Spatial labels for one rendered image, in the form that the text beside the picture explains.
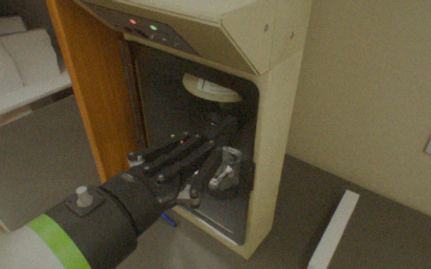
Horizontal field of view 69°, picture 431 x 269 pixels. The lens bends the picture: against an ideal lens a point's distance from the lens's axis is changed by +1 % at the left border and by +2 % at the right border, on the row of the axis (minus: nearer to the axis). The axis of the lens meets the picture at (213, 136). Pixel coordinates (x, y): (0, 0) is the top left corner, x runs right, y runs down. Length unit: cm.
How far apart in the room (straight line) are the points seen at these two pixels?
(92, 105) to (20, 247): 44
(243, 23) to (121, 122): 49
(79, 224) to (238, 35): 25
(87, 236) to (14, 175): 80
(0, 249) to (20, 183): 76
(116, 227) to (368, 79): 71
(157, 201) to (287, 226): 52
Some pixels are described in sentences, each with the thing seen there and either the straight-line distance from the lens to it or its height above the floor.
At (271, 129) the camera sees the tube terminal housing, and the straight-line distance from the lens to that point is 53.
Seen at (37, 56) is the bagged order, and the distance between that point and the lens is 168.
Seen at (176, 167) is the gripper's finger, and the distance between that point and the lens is 40.
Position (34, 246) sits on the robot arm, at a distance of 33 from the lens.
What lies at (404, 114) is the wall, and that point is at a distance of 90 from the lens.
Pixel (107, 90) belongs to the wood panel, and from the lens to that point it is 73.
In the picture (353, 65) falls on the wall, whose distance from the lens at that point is 88.
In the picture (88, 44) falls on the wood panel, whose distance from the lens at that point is 68.
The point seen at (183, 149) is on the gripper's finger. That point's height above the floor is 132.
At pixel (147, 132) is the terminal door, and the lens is 72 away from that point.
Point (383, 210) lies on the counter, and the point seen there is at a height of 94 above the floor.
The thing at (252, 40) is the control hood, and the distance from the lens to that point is 39.
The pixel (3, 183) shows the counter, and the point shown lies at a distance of 111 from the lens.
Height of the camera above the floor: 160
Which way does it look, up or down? 37 degrees down
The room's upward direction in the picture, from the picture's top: straight up
